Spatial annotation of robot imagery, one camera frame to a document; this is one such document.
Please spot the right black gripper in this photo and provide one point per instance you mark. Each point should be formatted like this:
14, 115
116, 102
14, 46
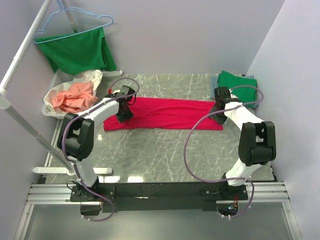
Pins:
220, 120

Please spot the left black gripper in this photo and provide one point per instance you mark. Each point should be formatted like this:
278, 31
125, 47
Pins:
129, 115

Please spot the red t-shirt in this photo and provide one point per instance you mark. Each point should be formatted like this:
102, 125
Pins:
161, 113

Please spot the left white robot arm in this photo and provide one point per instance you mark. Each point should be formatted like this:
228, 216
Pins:
76, 137

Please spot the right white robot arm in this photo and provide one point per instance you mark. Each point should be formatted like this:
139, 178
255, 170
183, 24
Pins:
257, 143

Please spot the folded green t-shirt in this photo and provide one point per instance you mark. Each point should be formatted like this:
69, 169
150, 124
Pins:
242, 85

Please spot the white cloth in basket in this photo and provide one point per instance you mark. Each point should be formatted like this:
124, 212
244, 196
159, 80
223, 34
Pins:
71, 94

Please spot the peach t-shirt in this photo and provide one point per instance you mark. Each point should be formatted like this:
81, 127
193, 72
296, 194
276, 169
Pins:
77, 98

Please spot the hanging green t-shirt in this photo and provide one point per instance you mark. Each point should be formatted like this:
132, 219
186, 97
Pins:
78, 52

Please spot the white laundry basket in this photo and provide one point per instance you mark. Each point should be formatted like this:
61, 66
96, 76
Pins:
62, 81

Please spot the black base beam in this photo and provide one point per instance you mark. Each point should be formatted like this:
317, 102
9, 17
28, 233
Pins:
152, 196

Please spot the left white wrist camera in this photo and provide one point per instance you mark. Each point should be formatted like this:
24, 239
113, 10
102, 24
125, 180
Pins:
112, 92

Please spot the aluminium rail frame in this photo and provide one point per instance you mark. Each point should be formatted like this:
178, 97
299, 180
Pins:
59, 194

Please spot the light blue wire hanger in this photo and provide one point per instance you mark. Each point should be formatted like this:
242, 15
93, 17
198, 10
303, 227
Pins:
63, 7

